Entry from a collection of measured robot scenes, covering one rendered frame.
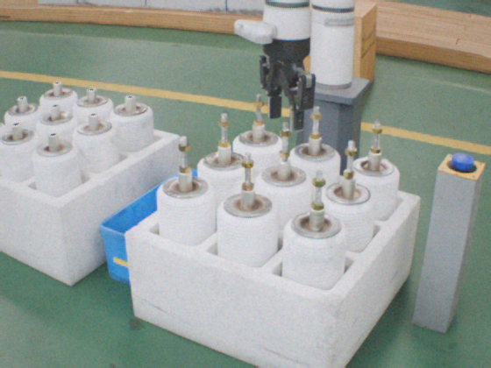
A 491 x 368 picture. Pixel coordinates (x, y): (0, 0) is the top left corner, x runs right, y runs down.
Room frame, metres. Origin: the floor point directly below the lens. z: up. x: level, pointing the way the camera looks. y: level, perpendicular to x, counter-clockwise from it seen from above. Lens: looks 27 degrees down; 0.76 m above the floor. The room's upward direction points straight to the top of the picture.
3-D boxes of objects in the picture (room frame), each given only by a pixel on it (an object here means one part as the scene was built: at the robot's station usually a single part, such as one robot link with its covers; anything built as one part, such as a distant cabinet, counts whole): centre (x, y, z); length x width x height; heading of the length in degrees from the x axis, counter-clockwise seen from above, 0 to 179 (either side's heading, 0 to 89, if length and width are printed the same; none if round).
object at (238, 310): (1.03, -0.06, 0.09); 0.39 x 0.39 x 0.18; 59
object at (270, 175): (1.03, -0.06, 0.25); 0.08 x 0.08 x 0.01
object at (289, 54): (1.03, -0.06, 0.46); 0.08 x 0.08 x 0.09
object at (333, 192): (0.97, -0.17, 0.25); 0.08 x 0.08 x 0.01
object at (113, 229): (1.19, 0.16, 0.06); 0.30 x 0.11 x 0.12; 149
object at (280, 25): (1.02, -0.05, 0.53); 0.11 x 0.09 x 0.06; 117
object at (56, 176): (1.16, 0.37, 0.16); 0.10 x 0.10 x 0.18
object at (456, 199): (0.95, -0.35, 0.16); 0.07 x 0.07 x 0.31; 59
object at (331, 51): (1.39, -0.18, 0.39); 0.09 x 0.09 x 0.17; 66
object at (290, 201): (1.03, -0.06, 0.16); 0.10 x 0.10 x 0.18
